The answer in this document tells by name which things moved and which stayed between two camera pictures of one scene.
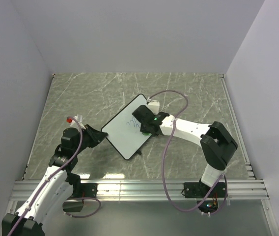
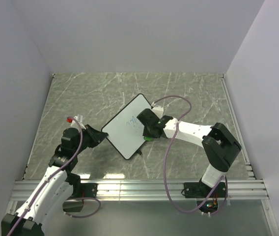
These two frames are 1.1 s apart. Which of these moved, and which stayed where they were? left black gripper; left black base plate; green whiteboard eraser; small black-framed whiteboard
Moved: green whiteboard eraser
Stayed: small black-framed whiteboard; left black gripper; left black base plate
